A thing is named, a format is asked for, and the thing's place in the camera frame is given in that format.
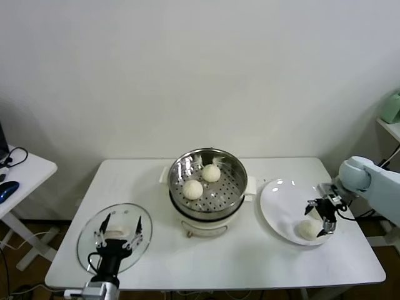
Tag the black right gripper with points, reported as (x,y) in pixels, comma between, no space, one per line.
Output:
(328,209)

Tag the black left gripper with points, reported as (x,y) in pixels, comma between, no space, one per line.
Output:
(111,253)

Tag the white steamed baozi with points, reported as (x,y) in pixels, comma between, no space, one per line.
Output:
(211,173)
(307,230)
(192,189)
(314,214)

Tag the grey-white right robot arm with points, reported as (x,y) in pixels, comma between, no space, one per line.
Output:
(356,175)

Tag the stainless steel steamer basket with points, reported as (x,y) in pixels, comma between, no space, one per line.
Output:
(225,190)

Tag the glass pot lid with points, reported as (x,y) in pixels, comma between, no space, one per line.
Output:
(145,218)

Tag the white round plate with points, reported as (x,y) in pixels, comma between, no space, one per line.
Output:
(275,206)

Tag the white electric cooker base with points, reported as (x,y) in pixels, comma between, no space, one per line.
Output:
(203,226)

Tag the white side desk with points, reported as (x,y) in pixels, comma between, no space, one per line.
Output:
(34,168)

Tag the blue computer mouse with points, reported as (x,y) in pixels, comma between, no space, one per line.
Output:
(7,189)

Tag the small black dongle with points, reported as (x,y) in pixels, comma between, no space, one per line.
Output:
(2,177)

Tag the pale green box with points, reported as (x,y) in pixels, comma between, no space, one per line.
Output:
(390,109)

